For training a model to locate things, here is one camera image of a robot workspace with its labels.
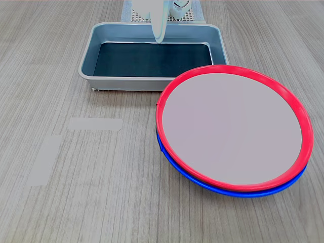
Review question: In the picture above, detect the grey base board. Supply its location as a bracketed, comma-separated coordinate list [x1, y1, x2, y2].
[120, 0, 206, 24]

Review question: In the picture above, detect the red-rimmed white plate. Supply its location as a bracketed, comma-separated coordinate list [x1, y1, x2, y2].
[155, 65, 314, 192]

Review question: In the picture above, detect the pale perforated plate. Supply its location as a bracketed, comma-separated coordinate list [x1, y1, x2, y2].
[131, 8, 196, 23]

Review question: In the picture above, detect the steel tray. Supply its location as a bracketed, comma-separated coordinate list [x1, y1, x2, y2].
[77, 22, 230, 92]

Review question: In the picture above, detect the blue-rimmed white plate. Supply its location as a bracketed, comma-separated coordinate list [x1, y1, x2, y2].
[156, 126, 308, 201]

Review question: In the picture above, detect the black tray mat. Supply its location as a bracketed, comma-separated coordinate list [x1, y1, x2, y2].
[93, 42, 214, 78]

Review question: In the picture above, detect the pale tape strip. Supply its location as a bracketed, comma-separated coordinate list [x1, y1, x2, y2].
[24, 135, 63, 187]
[68, 117, 124, 132]

